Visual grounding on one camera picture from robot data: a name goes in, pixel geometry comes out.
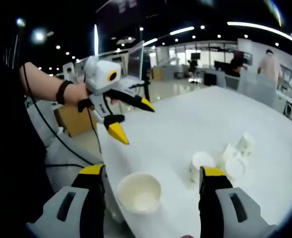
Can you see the short ceiling light strip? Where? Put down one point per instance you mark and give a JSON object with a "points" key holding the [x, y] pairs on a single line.
{"points": [[182, 30], [150, 42]]}

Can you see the dark wall screen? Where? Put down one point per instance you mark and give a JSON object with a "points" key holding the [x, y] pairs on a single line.
{"points": [[244, 57]]}

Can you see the black equipment stand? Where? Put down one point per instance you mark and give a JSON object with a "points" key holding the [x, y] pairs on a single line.
{"points": [[193, 67]]}

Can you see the large cardboard box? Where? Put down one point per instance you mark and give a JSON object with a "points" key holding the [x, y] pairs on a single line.
{"points": [[71, 121]]}

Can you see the group of round ceiling downlights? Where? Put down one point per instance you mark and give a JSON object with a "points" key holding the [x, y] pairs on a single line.
{"points": [[202, 27]]}

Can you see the black wristband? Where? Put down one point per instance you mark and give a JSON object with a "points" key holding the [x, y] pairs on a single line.
{"points": [[62, 91]]}

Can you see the black office chair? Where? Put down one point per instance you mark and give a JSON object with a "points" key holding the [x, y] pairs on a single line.
{"points": [[209, 79]]}

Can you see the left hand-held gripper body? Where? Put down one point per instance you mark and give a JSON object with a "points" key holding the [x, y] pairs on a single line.
{"points": [[98, 77]]}

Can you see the white table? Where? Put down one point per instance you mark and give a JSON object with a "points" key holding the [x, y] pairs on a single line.
{"points": [[185, 124]]}

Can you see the clear acrylic panel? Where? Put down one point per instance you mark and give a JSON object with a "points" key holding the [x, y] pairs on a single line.
{"points": [[136, 62]]}

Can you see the person's dark-clothed torso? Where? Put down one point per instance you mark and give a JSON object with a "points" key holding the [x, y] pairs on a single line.
{"points": [[9, 148]]}

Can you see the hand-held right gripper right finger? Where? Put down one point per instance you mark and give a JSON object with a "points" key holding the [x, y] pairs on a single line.
{"points": [[210, 198]]}

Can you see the grey desk partition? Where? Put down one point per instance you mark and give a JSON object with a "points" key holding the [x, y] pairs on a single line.
{"points": [[256, 89]]}

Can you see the person's left hand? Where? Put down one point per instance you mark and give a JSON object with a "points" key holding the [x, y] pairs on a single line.
{"points": [[77, 93]]}

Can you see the white printed paper cup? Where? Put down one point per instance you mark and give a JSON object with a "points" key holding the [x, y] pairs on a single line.
{"points": [[246, 142], [138, 198], [235, 169], [200, 161], [231, 151]]}

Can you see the curved ceiling light strip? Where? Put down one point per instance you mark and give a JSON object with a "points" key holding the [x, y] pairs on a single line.
{"points": [[247, 24]]}

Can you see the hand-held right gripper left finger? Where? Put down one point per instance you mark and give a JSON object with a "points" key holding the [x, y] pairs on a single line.
{"points": [[91, 198]]}

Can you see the white grey furniture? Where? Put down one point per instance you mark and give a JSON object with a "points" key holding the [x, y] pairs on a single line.
{"points": [[69, 153]]}

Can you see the vertical white light tube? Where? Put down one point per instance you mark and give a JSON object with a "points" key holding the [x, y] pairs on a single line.
{"points": [[96, 39]]}

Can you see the person's right hand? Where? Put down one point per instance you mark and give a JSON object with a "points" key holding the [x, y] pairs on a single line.
{"points": [[187, 236]]}

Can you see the small cardboard box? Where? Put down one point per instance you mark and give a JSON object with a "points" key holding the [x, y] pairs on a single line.
{"points": [[157, 74]]}

